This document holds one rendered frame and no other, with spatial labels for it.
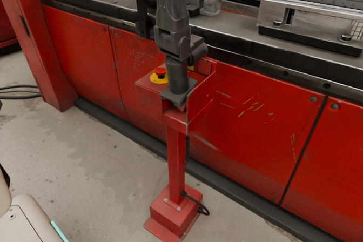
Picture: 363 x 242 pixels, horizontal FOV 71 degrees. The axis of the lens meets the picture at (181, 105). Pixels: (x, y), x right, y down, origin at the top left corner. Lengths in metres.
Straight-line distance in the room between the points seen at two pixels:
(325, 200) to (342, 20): 0.64
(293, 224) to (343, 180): 0.43
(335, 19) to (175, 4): 0.52
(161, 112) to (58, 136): 1.21
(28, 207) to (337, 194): 1.17
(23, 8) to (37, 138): 0.81
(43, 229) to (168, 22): 0.88
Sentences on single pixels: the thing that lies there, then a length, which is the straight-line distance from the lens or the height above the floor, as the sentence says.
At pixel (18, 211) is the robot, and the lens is 1.24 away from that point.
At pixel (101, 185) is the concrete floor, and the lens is 1.53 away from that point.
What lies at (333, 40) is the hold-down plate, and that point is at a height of 0.90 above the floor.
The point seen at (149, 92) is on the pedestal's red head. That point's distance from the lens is 0.77.
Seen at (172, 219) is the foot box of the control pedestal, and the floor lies 0.12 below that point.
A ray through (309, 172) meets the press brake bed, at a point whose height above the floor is 0.44.
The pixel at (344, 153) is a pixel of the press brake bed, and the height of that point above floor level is 0.59.
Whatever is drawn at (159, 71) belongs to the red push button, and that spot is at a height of 0.81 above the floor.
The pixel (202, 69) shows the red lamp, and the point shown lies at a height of 0.80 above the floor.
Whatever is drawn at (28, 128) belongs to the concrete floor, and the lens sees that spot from 2.07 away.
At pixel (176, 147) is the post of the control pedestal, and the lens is 0.94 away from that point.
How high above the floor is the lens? 1.20
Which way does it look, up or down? 38 degrees down
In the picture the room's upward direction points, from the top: straight up
